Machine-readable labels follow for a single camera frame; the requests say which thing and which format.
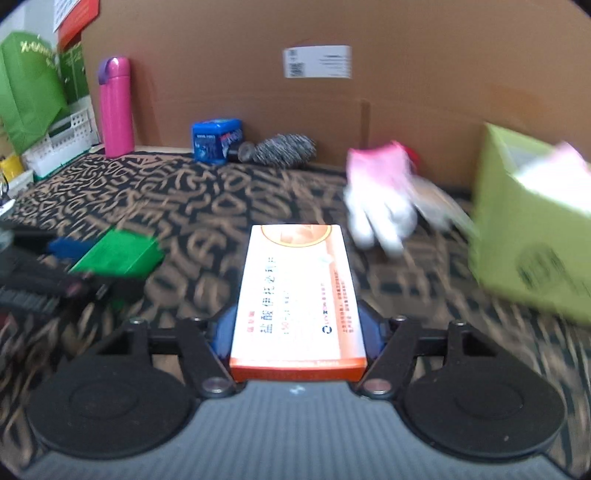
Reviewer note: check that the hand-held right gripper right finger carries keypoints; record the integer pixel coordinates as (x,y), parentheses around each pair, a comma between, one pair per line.
(374,332)

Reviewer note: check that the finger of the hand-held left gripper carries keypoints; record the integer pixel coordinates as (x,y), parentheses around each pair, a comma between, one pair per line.
(69,247)

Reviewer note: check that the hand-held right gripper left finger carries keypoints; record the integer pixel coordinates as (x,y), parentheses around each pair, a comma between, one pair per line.
(221,337)

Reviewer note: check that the small green box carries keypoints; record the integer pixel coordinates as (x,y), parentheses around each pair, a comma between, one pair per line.
(120,256)

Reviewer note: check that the white orange medicine box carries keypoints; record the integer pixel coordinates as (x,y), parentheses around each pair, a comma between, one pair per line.
(298,295)

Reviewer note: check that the light green storage box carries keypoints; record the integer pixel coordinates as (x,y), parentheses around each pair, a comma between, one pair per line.
(521,240)

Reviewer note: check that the yellow container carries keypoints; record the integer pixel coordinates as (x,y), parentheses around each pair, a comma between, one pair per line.
(10,166)

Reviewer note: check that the white plastic basket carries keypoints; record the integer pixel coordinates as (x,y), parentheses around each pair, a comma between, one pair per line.
(60,138)

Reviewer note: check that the pink and white glove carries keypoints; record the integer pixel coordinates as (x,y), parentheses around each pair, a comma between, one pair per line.
(378,198)

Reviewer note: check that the black patterned mat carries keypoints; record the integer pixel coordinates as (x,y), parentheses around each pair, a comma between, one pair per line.
(203,203)

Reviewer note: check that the pink bottle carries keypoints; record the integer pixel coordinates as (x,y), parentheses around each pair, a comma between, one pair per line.
(115,110)

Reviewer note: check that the green bag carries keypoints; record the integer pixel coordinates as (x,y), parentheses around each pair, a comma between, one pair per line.
(27,87)

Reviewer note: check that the dark green carton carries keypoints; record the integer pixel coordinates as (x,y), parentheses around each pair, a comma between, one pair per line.
(76,74)

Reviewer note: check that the small blue box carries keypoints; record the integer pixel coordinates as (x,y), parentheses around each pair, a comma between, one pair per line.
(214,141)

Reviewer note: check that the black white speckled roll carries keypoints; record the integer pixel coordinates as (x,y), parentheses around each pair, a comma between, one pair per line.
(281,150)

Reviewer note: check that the large cardboard box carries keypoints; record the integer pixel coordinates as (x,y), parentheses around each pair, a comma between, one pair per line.
(277,106)

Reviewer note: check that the white cloth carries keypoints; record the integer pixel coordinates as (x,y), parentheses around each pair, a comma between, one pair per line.
(549,164)

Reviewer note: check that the white shipping label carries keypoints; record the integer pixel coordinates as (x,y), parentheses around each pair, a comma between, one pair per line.
(317,62)

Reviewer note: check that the red wall calendar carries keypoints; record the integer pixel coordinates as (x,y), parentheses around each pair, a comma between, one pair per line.
(78,16)

